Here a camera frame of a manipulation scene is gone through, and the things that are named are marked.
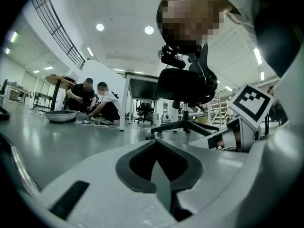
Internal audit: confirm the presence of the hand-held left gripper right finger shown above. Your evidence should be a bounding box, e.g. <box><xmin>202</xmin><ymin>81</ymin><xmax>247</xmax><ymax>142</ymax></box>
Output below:
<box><xmin>155</xmin><ymin>138</ymin><xmax>249</xmax><ymax>223</ymax></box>

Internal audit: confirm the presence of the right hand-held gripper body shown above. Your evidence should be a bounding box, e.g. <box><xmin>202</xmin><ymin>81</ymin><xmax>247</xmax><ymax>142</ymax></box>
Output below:
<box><xmin>207</xmin><ymin>84</ymin><xmax>276</xmax><ymax>152</ymax></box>

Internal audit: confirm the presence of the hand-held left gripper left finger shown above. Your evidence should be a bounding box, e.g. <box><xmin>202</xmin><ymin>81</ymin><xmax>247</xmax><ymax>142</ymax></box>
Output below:
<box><xmin>19</xmin><ymin>138</ymin><xmax>179</xmax><ymax>228</ymax></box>

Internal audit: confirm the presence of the chrome vacuum wand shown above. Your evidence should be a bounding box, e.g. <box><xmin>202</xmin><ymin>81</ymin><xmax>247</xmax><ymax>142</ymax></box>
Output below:
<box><xmin>9</xmin><ymin>145</ymin><xmax>41</xmax><ymax>194</ymax></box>

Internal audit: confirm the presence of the white vacuum cleaner housing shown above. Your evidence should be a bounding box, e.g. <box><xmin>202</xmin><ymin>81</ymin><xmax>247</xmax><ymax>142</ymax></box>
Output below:
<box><xmin>180</xmin><ymin>44</ymin><xmax>304</xmax><ymax>228</ymax></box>

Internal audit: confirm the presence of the white metal shelving rack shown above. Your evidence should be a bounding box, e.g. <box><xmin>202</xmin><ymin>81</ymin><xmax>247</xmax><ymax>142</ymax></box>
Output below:
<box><xmin>209</xmin><ymin>96</ymin><xmax>233</xmax><ymax>128</ymax></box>

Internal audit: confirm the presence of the person's torso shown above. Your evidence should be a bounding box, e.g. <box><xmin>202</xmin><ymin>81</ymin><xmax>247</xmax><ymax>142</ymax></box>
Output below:
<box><xmin>206</xmin><ymin>0</ymin><xmax>304</xmax><ymax>78</ymax></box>

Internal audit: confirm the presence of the grey shallow tub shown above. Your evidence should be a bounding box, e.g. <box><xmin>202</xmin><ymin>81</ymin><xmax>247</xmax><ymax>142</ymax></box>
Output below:
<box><xmin>44</xmin><ymin>109</ymin><xmax>78</xmax><ymax>123</ymax></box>

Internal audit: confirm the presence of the small black office chair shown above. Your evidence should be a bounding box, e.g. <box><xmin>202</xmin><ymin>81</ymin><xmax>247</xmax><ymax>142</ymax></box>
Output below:
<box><xmin>134</xmin><ymin>100</ymin><xmax>155</xmax><ymax>125</ymax></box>

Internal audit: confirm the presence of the person's head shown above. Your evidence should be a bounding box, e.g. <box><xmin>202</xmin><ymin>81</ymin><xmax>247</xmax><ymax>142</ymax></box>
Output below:
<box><xmin>156</xmin><ymin>0</ymin><xmax>240</xmax><ymax>55</ymax></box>

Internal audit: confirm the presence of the white desk with dark panel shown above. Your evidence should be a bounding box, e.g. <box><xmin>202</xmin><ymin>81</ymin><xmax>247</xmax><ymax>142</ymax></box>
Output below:
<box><xmin>118</xmin><ymin>71</ymin><xmax>167</xmax><ymax>132</ymax></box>

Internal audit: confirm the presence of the round wooden table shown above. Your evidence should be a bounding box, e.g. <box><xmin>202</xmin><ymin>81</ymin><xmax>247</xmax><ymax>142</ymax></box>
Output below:
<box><xmin>45</xmin><ymin>74</ymin><xmax>76</xmax><ymax>111</ymax></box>

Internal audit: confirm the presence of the small white desk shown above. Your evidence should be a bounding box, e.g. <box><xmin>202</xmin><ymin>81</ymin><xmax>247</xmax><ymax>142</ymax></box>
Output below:
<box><xmin>4</xmin><ymin>83</ymin><xmax>32</xmax><ymax>105</ymax></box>

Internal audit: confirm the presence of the black metal railing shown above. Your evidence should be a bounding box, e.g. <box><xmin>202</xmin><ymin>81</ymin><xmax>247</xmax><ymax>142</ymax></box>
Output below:
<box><xmin>30</xmin><ymin>0</ymin><xmax>86</xmax><ymax>70</ymax></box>

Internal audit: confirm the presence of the black head-worn camera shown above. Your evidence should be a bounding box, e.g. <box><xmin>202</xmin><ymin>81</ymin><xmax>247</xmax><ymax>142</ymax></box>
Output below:
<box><xmin>158</xmin><ymin>45</ymin><xmax>187</xmax><ymax>70</ymax></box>

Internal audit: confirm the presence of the black vacuum hose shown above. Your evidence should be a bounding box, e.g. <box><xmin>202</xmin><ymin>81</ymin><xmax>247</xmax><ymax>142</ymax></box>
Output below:
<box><xmin>0</xmin><ymin>105</ymin><xmax>11</xmax><ymax>121</ymax></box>

